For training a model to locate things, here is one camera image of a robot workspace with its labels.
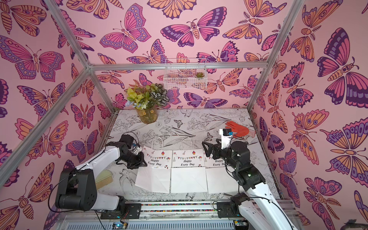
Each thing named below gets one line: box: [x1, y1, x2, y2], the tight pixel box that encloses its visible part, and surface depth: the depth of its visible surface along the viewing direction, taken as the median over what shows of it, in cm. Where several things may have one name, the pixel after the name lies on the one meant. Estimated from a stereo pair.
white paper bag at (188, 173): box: [170, 137, 208, 194], surface depth 88 cm
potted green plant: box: [125, 83, 170, 124], surface depth 105 cm
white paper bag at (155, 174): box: [134, 137, 173, 194], surface depth 88 cm
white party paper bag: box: [204, 150, 245, 195], surface depth 85 cm
